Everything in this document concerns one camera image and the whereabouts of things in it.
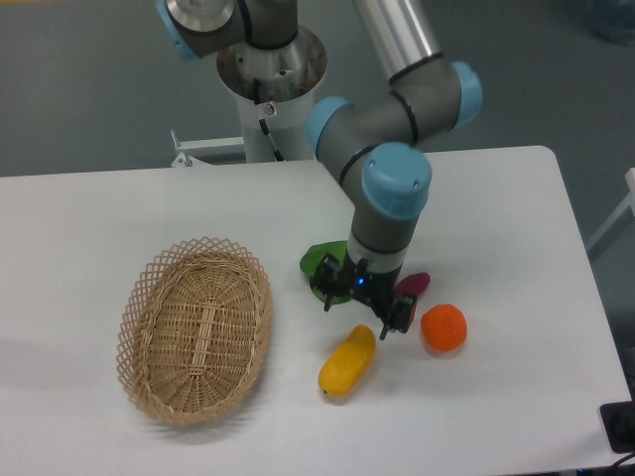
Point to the white metal base frame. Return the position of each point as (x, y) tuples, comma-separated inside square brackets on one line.
[(221, 151)]

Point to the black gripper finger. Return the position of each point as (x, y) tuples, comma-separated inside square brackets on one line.
[(397, 314), (326, 283)]

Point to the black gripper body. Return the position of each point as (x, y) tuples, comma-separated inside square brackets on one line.
[(376, 290)]

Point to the woven wicker basket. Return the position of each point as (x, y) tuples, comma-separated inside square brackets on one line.
[(195, 331)]

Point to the purple sweet potato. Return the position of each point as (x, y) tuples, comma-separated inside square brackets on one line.
[(413, 285)]

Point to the white furniture leg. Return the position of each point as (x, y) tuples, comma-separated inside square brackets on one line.
[(615, 223)]

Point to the green bok choy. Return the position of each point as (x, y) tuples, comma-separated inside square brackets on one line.
[(314, 255)]

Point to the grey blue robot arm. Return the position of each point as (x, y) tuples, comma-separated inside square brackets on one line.
[(272, 65)]

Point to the black device at edge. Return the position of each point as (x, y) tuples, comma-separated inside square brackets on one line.
[(618, 421)]

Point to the orange tangerine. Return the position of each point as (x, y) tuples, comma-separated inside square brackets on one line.
[(444, 327)]

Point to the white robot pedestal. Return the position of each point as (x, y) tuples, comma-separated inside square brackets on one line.
[(274, 130)]

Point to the yellow mango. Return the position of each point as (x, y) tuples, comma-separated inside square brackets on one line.
[(347, 365)]

